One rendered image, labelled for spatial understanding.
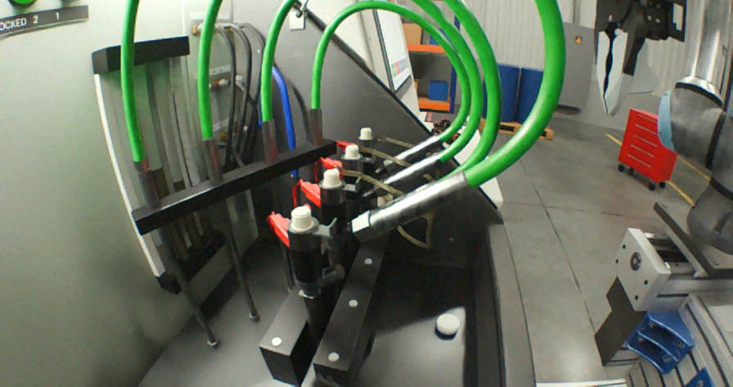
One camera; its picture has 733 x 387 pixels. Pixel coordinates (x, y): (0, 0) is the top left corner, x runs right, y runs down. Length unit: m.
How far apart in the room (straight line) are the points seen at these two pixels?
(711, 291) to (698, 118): 0.33
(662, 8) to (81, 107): 0.64
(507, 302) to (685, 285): 0.37
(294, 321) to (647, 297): 0.56
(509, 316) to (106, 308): 0.54
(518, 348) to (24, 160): 0.59
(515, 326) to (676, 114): 0.50
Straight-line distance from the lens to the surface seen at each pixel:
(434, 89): 5.54
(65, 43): 0.42
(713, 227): 0.68
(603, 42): 0.38
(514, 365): 0.39
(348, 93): 0.54
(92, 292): 0.47
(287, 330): 0.36
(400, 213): 0.22
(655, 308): 0.67
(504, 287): 0.47
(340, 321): 0.36
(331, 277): 0.28
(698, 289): 0.71
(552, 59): 0.20
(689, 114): 0.69
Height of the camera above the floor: 1.26
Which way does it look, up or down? 26 degrees down
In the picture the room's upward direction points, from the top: 1 degrees clockwise
